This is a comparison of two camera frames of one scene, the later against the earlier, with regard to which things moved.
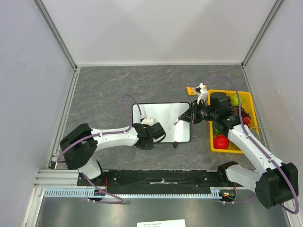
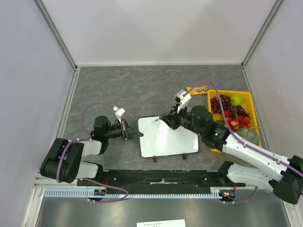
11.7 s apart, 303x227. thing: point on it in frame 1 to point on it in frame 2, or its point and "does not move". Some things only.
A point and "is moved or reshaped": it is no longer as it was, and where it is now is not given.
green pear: [234, 100] does not move
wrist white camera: [148, 120] to [119, 112]
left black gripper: [149, 146] to [128, 132]
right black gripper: [193, 112] to [173, 119]
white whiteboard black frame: [166, 114] to [159, 139]
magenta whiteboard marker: [174, 123] is moved or reshaped
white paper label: [173, 223] does not move
